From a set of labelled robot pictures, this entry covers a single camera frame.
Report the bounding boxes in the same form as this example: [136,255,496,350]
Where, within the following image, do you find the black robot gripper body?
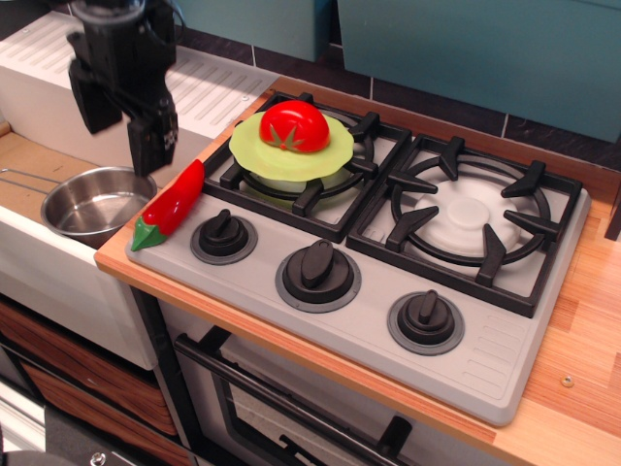
[65,0,179,122]

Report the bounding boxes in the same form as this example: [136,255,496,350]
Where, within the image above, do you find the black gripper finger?
[127,99,179,177]
[69,65,122,135]

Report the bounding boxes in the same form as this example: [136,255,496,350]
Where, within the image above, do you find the red toy chili pepper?
[130,159,205,251]

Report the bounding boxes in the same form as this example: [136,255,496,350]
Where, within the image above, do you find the red toy tomato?
[259,100,331,153]

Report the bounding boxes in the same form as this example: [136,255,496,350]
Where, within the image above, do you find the white toy sink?
[1,13,276,370]

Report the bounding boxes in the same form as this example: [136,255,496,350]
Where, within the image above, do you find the stainless steel pot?
[1,166,157,250]

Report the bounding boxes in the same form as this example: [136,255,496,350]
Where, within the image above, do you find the light green plastic plate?
[229,112,354,182]

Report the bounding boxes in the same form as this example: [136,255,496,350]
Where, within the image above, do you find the black left stove knob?
[190,209,258,266]

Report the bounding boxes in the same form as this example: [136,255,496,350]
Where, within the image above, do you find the black stove knob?
[190,209,258,266]
[276,240,362,314]
[387,289,465,356]

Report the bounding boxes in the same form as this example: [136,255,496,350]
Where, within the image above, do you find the black left burner grate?
[203,104,413,243]

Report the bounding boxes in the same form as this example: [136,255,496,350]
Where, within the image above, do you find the black burner grate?
[346,135,590,317]
[203,104,413,243]

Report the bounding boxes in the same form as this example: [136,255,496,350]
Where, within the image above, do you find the teal cabinet left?
[179,0,332,61]

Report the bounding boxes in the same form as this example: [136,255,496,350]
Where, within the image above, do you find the teal cabinet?
[338,1,620,143]
[179,0,332,61]

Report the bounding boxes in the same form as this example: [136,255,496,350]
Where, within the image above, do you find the black middle stove knob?
[276,240,362,314]

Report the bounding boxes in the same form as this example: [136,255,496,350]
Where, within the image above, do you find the wooden drawer front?
[1,296,192,465]

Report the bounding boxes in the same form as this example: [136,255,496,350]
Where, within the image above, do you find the black right stove knob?
[387,289,465,356]

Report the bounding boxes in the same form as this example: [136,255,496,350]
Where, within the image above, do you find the grey toy stove top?
[127,192,579,425]

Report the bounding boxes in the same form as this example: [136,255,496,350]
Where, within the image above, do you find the black right burner grate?
[346,135,590,317]

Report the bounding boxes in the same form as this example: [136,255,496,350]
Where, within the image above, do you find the teal cabinet right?
[338,1,620,143]

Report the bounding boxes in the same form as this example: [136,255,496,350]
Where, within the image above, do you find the black oven door handle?
[174,327,411,465]

